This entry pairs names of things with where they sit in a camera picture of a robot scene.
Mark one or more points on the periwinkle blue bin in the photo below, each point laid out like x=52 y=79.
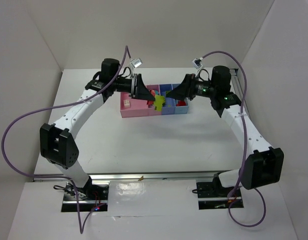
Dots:
x=169 y=106

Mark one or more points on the lime green lego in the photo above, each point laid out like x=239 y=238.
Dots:
x=159 y=102

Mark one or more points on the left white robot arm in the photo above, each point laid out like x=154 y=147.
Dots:
x=57 y=140

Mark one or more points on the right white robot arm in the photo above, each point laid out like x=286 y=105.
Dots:
x=262 y=163

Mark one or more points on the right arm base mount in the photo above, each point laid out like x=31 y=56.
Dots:
x=212 y=197

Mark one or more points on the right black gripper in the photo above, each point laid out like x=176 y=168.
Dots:
x=190 y=85

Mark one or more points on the large pink bin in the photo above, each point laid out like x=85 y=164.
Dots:
x=139 y=108

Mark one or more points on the aluminium rail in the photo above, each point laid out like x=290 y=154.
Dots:
x=154 y=175
x=237 y=82

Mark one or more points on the light blue bin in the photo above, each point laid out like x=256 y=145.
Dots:
x=181 y=109

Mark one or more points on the aluminium rail right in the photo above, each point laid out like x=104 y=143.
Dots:
x=237 y=82

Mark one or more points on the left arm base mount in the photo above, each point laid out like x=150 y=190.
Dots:
x=98 y=199

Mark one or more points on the red curved lego top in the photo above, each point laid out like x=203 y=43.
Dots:
x=181 y=103

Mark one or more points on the small pink bin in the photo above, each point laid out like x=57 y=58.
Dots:
x=151 y=108

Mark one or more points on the red curved lego brick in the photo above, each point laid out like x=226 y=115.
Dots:
x=151 y=101

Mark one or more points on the aluminium rail front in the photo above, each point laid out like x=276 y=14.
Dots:
x=154 y=175

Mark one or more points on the beige lego brick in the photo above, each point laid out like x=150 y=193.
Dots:
x=126 y=103

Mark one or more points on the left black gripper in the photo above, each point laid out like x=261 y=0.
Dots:
x=138 y=86

